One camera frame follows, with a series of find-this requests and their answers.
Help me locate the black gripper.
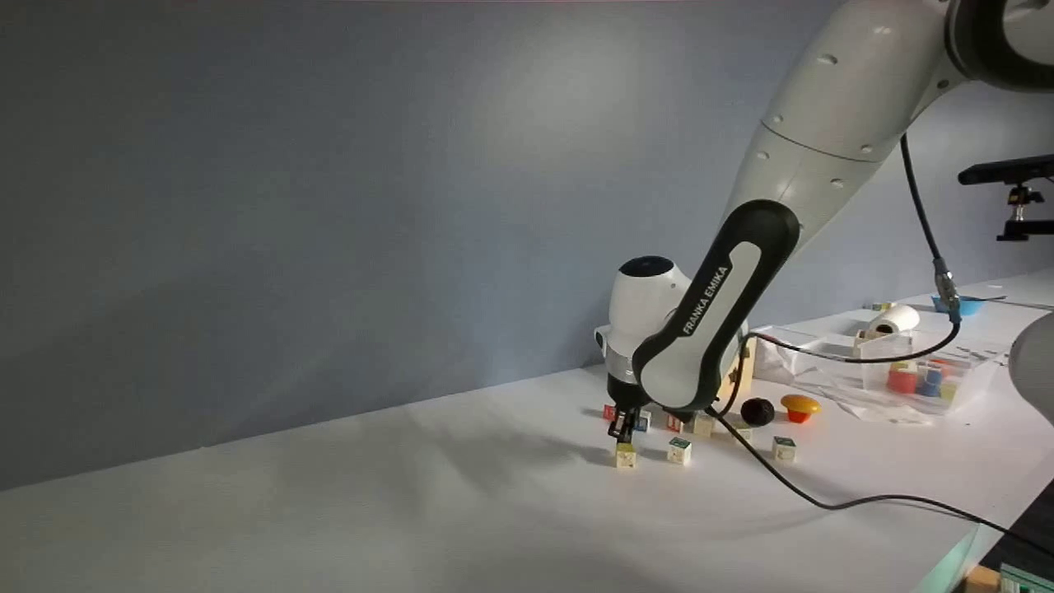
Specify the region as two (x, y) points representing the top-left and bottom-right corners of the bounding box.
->
(605, 379), (648, 446)

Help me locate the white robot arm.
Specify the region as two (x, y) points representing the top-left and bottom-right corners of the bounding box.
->
(602, 0), (1054, 443)

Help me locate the white letter cube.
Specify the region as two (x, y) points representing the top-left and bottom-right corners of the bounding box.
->
(692, 413), (717, 439)

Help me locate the wooden shape sorter box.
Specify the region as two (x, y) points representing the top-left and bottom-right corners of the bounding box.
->
(717, 340), (754, 401)

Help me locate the black round toy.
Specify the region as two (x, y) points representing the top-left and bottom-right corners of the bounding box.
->
(742, 400), (776, 424)

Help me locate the orange red toy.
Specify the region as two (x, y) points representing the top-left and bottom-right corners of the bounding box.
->
(781, 392), (821, 421)

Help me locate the red block in container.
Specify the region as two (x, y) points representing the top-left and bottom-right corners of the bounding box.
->
(885, 363), (919, 396)

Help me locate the clear plastic container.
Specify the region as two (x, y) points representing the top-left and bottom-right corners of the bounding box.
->
(849, 336), (984, 413)

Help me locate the white round device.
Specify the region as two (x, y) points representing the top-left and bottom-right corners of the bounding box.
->
(860, 302), (919, 340)

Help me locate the blue block in container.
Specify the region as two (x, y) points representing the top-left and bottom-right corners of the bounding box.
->
(919, 366), (946, 400)

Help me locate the blue bowl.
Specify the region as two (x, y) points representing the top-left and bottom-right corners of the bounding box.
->
(957, 295), (984, 315)

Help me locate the wooden block bottom corner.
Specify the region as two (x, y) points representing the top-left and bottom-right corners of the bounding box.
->
(964, 568), (1001, 593)

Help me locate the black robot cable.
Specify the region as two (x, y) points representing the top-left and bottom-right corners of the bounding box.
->
(706, 132), (1054, 539)

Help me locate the black camera stand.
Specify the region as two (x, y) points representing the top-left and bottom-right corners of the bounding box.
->
(960, 155), (1054, 240)

